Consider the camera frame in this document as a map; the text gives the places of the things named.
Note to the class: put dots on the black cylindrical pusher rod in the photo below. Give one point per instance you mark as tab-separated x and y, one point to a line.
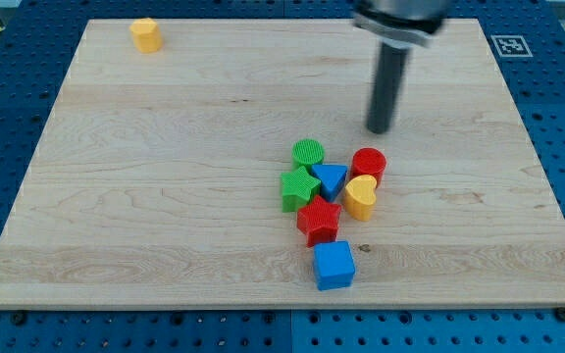
390	68

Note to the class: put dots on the blue cube block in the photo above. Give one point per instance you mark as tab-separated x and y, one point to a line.
333	265

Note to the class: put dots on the red cylinder block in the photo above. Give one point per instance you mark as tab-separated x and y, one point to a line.
369	161

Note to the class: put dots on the white fiducial marker tag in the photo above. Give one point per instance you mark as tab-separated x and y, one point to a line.
511	46

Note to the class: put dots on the green cylinder block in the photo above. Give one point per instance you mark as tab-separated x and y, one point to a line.
306	153

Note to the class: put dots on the blue triangle block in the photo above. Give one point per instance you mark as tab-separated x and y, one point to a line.
332	178

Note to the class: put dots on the yellow heart block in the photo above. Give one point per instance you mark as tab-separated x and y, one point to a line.
360	197

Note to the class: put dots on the green star block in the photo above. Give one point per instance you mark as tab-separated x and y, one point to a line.
298	188

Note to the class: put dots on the red star block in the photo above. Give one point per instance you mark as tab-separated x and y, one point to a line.
319	221

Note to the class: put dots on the yellow hexagonal block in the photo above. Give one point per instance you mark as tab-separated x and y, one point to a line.
146	35

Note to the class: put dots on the light wooden board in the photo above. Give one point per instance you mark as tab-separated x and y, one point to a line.
155	184

